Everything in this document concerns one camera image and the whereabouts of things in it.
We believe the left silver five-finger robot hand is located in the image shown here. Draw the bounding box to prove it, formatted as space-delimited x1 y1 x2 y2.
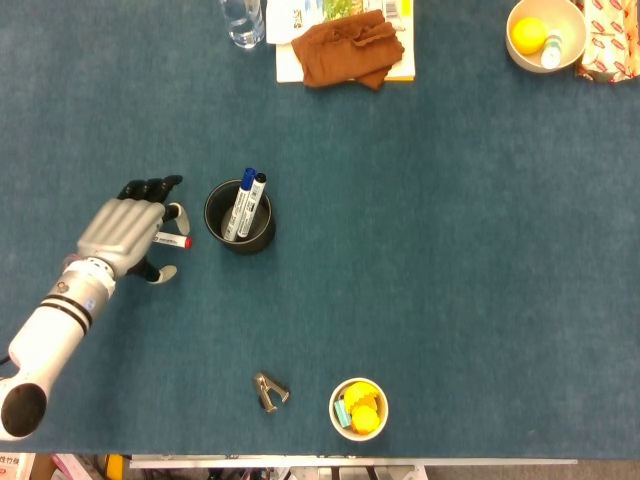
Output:
75 174 194 285

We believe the red cap whiteboard marker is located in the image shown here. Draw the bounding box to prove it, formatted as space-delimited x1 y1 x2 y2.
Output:
153 231 194 250

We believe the black cap whiteboard marker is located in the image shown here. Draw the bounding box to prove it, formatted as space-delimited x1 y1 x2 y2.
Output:
234 172 268 239

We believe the blue cap whiteboard marker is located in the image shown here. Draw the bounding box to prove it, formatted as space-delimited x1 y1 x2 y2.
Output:
222 167 257 242

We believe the black mesh pen holder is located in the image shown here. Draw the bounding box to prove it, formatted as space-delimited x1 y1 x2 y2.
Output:
203 179 277 255

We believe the dark metal staple remover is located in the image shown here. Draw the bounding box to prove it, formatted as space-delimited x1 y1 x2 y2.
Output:
253 371 291 415

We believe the white book with yellow edge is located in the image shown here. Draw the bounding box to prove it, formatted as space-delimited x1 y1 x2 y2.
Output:
275 0 416 84

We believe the clear plastic water bottle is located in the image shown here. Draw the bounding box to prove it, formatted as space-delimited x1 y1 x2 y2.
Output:
218 0 267 50

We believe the white printed plastic bag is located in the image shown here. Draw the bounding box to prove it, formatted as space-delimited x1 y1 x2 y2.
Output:
264 0 401 45

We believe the brown folded cloth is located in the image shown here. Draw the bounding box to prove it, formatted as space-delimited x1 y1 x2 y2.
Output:
290 9 405 92

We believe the yellow cracked eggshell toy half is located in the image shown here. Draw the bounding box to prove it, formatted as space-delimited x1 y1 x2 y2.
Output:
343 381 381 409

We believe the blue felt table cover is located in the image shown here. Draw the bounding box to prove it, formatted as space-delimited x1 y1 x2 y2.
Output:
0 0 640 461

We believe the yellow round eggshell toy half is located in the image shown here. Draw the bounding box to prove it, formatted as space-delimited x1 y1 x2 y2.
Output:
350 403 382 434

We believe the small cream cup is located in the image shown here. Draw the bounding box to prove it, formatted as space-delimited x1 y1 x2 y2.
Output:
328 377 390 443

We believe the yellow ball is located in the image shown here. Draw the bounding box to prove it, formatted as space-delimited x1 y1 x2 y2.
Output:
510 17 550 55

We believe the small white bottle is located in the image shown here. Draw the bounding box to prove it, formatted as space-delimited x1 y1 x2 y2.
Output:
540 30 565 70

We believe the large cream bowl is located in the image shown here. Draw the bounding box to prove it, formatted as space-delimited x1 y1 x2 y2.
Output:
505 0 587 75

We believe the red patterned paper snack bag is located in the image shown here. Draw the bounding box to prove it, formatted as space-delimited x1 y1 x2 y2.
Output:
574 0 640 84

